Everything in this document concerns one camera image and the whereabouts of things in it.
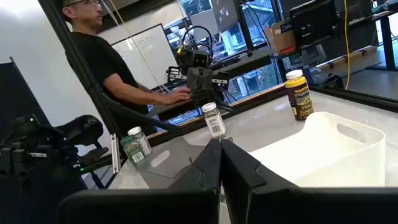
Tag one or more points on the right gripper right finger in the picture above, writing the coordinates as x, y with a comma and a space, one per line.
280, 205

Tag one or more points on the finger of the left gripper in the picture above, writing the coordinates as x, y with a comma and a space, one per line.
206, 79
193, 79

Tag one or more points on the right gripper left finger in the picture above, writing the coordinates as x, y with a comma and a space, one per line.
192, 205

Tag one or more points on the white-cap clear spice jar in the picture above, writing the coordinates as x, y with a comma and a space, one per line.
146, 144
214, 123

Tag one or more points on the yellow spice jar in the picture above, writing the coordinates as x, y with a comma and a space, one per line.
298, 99

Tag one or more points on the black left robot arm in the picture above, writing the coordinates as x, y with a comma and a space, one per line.
183, 60

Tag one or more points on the person's hand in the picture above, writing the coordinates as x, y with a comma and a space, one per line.
177, 96

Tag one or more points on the dark grey desk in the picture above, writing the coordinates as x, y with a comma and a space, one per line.
248, 63

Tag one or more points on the whiteboard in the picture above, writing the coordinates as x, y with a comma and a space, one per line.
149, 53

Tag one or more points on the white plastic bin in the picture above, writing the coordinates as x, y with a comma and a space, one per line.
311, 161

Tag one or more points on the dark translucent plastic bin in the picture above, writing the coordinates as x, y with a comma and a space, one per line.
186, 149

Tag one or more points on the computer monitor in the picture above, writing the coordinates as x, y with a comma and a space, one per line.
224, 15

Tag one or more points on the brown cardboard box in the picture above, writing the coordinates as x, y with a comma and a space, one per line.
281, 39

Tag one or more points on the green spice jar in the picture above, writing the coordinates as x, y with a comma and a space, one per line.
130, 151

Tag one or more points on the person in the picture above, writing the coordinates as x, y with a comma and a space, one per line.
102, 62

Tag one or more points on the black equipment box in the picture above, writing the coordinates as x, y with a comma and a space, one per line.
312, 21

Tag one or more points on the black bag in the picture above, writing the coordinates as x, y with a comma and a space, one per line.
332, 81

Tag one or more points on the light wooden bench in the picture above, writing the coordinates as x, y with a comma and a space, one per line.
351, 57

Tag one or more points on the black workbench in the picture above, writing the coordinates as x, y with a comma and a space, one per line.
388, 43

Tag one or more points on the black flat panel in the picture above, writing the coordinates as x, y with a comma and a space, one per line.
18, 93

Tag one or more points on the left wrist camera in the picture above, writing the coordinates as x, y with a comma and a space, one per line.
202, 59

